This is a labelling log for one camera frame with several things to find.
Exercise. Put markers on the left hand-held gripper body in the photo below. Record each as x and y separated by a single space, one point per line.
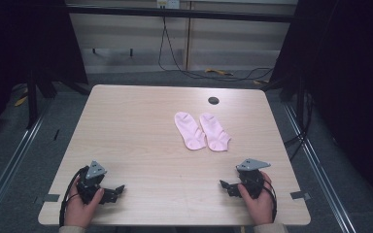
92 181

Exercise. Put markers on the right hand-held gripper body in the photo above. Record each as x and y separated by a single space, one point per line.
252 181

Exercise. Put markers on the pink sock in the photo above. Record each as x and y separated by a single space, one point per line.
189 131
215 132

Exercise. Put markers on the person's right hand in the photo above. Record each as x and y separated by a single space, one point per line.
260 208

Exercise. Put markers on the person's left hand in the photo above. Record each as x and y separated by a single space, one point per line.
77 212

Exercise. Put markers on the grey tape strip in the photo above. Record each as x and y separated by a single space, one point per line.
300 195
51 197

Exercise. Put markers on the black table grommet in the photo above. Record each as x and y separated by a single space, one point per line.
213 100

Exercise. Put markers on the yellow floor tape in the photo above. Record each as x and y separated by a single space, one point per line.
21 101

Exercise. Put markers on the yellow floor object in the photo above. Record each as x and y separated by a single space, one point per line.
218 71

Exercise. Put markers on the black curtain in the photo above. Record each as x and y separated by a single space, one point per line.
346 81
19 42

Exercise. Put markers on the black horizontal bar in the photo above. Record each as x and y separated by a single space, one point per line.
181 13

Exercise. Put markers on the white power outlet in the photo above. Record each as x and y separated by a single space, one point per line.
168 4

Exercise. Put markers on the metal floor rail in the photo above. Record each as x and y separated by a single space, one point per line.
9 165
320 171

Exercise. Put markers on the black stand post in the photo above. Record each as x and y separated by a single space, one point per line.
32 103

